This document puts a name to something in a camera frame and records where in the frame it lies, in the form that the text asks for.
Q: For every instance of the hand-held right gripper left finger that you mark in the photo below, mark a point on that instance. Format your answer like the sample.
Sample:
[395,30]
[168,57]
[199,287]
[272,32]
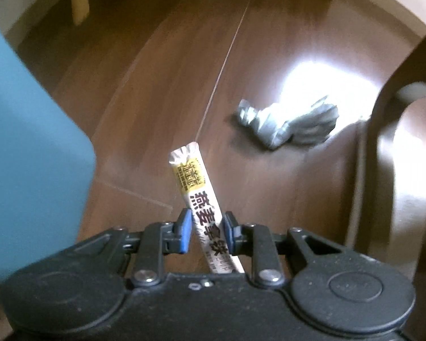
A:
[184,232]

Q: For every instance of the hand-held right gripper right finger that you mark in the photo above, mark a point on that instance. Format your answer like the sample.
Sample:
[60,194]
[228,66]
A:
[229,231]

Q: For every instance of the white yellow stick packet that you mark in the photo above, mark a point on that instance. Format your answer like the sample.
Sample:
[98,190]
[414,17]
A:
[191,174]

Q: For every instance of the teal plastic waste bin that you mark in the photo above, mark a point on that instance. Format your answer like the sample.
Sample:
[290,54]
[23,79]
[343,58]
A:
[25,142]

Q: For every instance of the crumpled silver wrapper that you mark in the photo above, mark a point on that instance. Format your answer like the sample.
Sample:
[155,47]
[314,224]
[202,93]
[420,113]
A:
[287,120]

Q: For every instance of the brown curved chair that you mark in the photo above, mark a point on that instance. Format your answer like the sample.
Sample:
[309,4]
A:
[408,142]

